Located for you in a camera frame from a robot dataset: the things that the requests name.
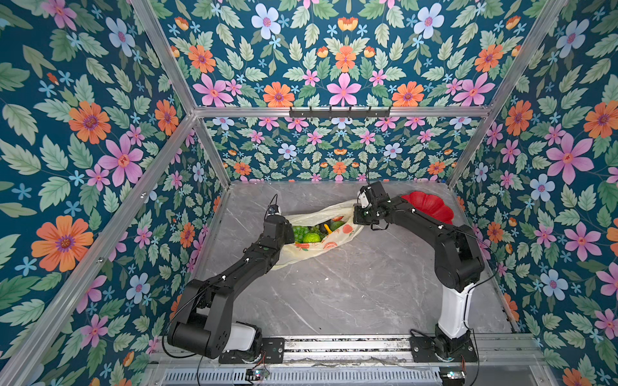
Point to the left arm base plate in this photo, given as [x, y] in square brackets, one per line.
[263, 350]

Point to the aluminium front rail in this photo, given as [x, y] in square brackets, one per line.
[484, 348]

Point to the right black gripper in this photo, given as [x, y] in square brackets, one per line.
[357, 218]

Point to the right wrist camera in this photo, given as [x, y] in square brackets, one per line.
[372, 195]

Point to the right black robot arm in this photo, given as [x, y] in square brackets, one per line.
[458, 260]

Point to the green fake lime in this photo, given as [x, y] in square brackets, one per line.
[312, 238]

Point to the green fake grapes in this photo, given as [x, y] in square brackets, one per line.
[300, 231]

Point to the white vent grille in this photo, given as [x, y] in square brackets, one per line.
[302, 376]

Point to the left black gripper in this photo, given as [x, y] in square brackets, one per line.
[287, 228]

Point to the red flower-shaped plastic plate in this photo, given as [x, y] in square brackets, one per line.
[430, 205]

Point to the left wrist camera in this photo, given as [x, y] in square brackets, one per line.
[273, 210]

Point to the black hook rail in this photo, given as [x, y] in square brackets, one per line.
[338, 112]

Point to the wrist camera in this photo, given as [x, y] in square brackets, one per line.
[372, 195]
[273, 210]

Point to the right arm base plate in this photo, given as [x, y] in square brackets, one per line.
[443, 349]

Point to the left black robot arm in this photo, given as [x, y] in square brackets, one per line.
[203, 322]

